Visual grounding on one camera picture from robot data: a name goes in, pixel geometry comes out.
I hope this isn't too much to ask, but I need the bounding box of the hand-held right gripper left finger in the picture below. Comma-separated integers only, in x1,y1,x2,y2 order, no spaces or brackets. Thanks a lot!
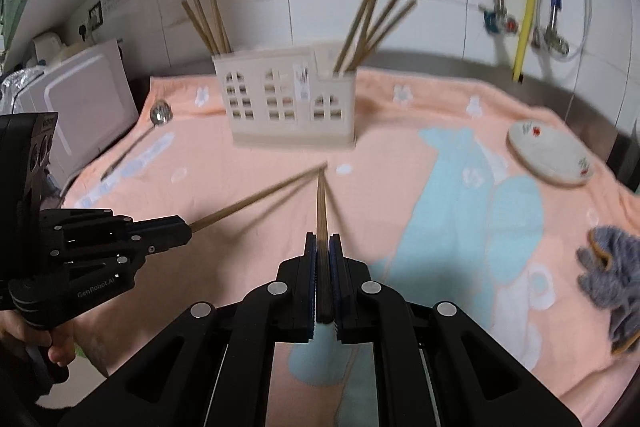
60,232,318,427

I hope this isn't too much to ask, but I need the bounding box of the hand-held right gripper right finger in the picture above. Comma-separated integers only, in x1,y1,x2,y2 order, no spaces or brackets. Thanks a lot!
329,233,583,427

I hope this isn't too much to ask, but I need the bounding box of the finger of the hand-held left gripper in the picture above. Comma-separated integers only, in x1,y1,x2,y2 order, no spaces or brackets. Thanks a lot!
44,209,193,241
54,237,192,281

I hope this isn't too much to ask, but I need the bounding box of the brown wooden chopstick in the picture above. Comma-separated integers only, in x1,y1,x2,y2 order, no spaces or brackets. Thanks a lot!
350,0,419,72
190,162,328,235
316,167,332,325

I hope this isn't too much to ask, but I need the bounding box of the beige plastic chopstick holder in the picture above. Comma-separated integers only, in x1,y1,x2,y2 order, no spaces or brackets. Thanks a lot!
212,43,358,151

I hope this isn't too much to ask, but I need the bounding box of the group of wooden chopsticks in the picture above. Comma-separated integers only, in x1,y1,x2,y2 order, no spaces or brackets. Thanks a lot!
180,0,418,75

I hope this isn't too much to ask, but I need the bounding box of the person's left hand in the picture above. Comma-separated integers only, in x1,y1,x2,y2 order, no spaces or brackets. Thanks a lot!
0,309,78,369

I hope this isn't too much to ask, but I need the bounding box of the peach printed towel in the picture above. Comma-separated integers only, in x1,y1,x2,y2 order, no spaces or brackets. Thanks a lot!
62,67,640,427

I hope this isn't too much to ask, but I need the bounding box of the metal skimmer spoon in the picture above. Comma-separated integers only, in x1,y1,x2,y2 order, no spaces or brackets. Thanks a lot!
100,99,173,182

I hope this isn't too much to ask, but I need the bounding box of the white microwave oven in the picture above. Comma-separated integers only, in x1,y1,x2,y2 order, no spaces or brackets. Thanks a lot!
22,39,141,180

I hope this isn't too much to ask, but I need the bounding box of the white cherry print plate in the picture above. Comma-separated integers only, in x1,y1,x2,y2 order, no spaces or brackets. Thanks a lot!
506,119,596,186

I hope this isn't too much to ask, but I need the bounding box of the grey fluffy cloth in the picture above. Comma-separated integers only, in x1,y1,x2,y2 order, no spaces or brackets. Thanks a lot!
576,225,640,355

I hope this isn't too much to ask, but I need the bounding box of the metal water valve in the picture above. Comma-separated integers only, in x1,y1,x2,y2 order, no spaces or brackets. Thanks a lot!
532,24,571,55
480,4,521,35

